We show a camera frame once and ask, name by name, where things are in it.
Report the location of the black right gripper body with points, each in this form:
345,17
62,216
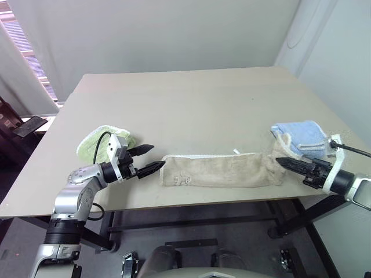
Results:
317,175

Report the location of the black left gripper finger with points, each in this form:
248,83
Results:
150,169
140,149

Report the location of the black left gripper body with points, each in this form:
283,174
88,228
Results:
127,169

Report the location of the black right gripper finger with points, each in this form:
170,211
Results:
295,165

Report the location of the beige towel with white trim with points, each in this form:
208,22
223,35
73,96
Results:
217,171

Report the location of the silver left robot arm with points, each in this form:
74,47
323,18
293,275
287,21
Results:
72,197

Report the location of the folded blue towel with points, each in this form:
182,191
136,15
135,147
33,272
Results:
301,131

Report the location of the folded green towel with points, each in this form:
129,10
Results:
90,144

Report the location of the black flat bar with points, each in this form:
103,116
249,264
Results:
191,243

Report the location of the silver metal clamp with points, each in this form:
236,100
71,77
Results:
130,262

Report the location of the black flat device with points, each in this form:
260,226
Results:
29,126

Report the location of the gray robot torso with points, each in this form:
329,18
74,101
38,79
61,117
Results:
197,273

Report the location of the dark equipment box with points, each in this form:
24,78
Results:
7,130

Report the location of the white curtain panel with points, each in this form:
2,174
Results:
17,87

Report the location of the window blind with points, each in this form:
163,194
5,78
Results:
29,52

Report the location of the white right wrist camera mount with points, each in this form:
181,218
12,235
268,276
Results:
336,171

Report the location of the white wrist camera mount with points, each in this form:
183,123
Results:
114,147
336,171

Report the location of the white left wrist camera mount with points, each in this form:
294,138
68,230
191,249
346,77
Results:
114,147

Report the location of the black metal table frame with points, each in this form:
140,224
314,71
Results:
188,215

